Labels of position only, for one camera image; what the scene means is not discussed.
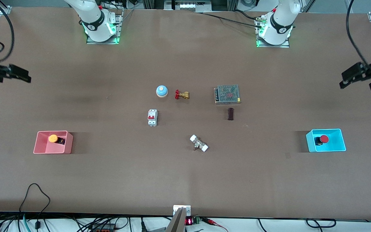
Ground yellow push button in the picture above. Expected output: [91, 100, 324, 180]
[48, 134, 65, 145]

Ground cyan plastic bin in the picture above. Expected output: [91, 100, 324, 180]
[306, 129, 347, 152]

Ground pink plastic bin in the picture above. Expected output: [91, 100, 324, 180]
[33, 130, 73, 154]

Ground metal mesh power supply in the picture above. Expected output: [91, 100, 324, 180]
[214, 84, 241, 105]

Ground white circuit breaker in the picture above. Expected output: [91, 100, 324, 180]
[147, 109, 158, 127]

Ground metal fitting white ends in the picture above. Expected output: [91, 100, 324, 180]
[190, 135, 209, 152]

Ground black power strip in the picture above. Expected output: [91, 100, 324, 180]
[89, 224, 117, 232]

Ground silver device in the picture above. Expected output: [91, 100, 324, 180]
[165, 0, 212, 12]

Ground red clip lead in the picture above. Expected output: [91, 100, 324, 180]
[202, 217, 228, 232]

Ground white metal mounting plate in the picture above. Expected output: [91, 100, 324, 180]
[173, 205, 192, 217]

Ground grey aluminium bar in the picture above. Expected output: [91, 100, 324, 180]
[166, 208, 186, 232]

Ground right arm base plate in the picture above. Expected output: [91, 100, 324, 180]
[86, 10, 123, 44]

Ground black cable on table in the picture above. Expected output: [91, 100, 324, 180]
[202, 10, 263, 28]

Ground black looped cable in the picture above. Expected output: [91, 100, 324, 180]
[19, 183, 51, 232]

